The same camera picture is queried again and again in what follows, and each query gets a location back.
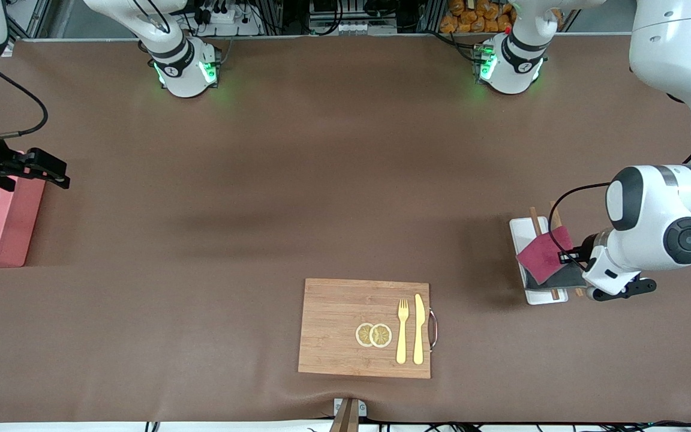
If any red and grey cloth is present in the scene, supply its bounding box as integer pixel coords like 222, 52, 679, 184
516, 227, 589, 289

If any brown wooden chopstick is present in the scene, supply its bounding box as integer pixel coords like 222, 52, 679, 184
549, 202, 584, 298
530, 207, 560, 301

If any white rectangular tray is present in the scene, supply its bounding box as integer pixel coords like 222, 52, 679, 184
509, 217, 568, 305

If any yellow knife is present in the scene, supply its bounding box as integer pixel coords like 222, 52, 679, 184
413, 293, 426, 365

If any yellow fork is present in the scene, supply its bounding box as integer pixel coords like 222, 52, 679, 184
396, 299, 410, 365

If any white power strip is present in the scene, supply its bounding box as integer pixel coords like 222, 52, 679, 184
193, 0, 262, 37

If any bamboo cutting board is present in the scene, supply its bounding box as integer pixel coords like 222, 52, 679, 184
298, 278, 432, 379

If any orange snack pile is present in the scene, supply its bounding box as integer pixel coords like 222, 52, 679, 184
440, 0, 564, 34

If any white socket bar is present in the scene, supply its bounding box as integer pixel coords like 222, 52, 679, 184
310, 18, 397, 35

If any aluminium frame post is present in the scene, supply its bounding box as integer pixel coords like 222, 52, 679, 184
4, 0, 52, 58

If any grey metal table bracket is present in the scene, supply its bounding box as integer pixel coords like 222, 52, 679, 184
334, 398, 367, 417

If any brown bar under bracket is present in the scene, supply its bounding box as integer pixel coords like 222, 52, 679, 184
329, 399, 360, 432

